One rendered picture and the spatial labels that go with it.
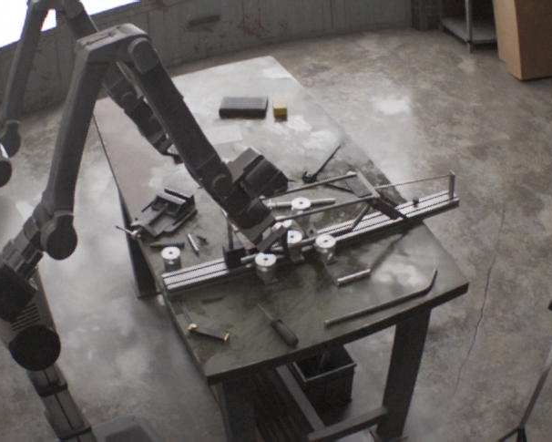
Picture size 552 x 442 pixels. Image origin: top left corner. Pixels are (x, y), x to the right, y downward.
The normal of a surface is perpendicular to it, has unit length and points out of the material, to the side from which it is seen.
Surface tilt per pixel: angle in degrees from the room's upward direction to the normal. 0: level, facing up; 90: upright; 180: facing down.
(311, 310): 0
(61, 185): 85
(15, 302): 90
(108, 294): 0
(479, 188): 0
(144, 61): 90
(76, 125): 89
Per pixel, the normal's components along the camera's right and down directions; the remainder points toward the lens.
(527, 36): 0.36, 0.43
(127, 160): -0.05, -0.79
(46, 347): 0.54, 0.49
